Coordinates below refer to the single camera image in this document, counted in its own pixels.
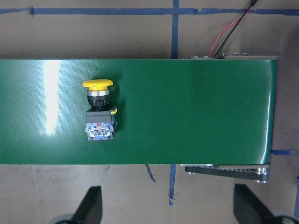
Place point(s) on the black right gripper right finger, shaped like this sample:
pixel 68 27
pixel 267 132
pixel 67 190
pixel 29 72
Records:
pixel 248 208

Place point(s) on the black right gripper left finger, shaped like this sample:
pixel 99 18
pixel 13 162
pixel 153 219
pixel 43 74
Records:
pixel 90 210

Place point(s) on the yellow mushroom push button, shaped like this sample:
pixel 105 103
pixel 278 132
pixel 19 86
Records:
pixel 100 118

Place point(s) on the green conveyor belt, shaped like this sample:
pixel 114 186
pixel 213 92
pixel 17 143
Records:
pixel 212 116

